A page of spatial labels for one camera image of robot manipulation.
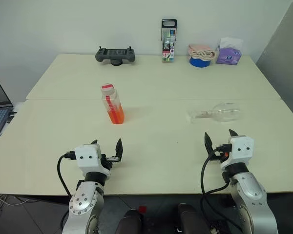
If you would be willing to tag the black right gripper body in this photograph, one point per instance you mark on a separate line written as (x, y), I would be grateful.
(219, 156)

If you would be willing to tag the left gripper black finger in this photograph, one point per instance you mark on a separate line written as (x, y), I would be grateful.
(94, 142)
(119, 151)

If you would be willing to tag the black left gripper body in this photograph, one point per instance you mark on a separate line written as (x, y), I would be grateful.
(108, 163)

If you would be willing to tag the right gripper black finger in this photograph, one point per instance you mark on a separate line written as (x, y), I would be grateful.
(232, 134)
(208, 145)

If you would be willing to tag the clear wine glass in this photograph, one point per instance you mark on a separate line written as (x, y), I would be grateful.
(225, 112)

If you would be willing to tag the bottle with orange liquid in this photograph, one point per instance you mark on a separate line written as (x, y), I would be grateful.
(114, 109)

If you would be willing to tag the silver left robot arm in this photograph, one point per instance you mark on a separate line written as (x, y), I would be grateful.
(84, 200)

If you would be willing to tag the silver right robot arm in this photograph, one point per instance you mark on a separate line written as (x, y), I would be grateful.
(251, 192)

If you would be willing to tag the small red block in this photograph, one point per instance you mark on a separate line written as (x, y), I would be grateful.
(142, 209)

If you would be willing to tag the dark rounded shape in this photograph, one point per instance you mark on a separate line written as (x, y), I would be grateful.
(191, 219)
(130, 223)

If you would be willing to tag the blue tape roll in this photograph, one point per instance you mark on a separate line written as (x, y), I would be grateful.
(197, 64)

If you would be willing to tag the purple tissue pack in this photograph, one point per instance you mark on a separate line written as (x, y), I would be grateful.
(228, 54)

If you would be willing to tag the pink folded towel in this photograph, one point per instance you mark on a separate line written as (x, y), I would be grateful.
(201, 52)

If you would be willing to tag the grey handheld remote controller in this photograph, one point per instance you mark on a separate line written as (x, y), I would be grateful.
(114, 55)

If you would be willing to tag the marker pen pack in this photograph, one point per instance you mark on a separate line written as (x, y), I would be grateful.
(168, 46)

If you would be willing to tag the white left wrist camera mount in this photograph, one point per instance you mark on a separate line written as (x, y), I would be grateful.
(88, 156)

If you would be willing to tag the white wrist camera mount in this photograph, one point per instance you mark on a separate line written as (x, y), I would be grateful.
(241, 151)
(88, 156)

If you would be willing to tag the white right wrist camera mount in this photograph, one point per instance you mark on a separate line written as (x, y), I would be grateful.
(241, 151)

